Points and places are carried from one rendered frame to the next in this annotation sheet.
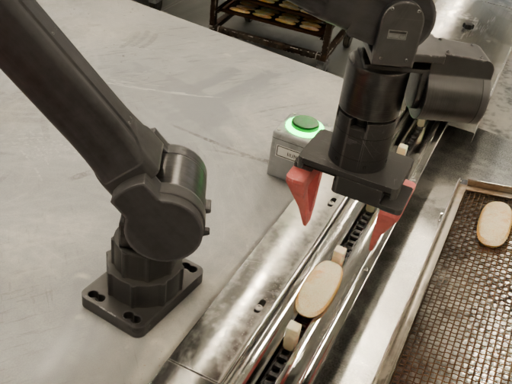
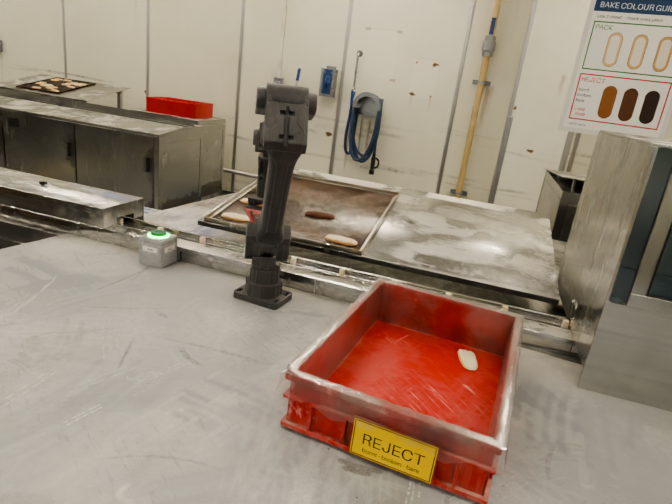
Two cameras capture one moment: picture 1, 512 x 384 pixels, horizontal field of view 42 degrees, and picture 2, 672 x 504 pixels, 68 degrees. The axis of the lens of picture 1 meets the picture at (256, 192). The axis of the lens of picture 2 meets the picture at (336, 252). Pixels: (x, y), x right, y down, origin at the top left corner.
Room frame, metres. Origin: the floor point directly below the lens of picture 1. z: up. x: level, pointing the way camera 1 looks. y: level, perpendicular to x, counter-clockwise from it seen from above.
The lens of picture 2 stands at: (0.49, 1.23, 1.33)
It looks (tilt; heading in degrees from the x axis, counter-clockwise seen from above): 18 degrees down; 264
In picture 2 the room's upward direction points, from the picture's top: 8 degrees clockwise
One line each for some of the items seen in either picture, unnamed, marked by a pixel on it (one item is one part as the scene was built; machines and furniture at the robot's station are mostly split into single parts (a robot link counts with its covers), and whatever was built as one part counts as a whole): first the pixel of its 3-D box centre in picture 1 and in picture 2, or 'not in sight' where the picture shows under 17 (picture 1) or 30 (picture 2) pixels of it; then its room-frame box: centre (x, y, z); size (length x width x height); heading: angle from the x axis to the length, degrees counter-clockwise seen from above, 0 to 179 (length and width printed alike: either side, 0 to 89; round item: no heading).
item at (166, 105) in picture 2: not in sight; (180, 107); (1.62, -3.76, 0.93); 0.51 x 0.36 x 0.13; 163
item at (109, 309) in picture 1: (145, 264); (264, 282); (0.54, 0.11, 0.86); 0.12 x 0.09 x 0.08; 153
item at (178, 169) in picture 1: (167, 208); (264, 249); (0.55, 0.09, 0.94); 0.09 x 0.05 x 0.10; 96
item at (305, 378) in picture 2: not in sight; (419, 361); (0.23, 0.44, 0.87); 0.49 x 0.34 x 0.10; 64
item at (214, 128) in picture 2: not in sight; (178, 160); (1.62, -3.76, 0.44); 0.70 x 0.55 x 0.87; 159
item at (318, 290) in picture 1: (320, 286); not in sight; (0.55, -0.09, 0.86); 0.10 x 0.04 x 0.01; 160
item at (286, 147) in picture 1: (300, 159); (158, 254); (0.83, -0.06, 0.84); 0.08 x 0.08 x 0.11; 69
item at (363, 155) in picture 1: (360, 141); (267, 189); (0.56, -0.09, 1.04); 0.10 x 0.07 x 0.07; 69
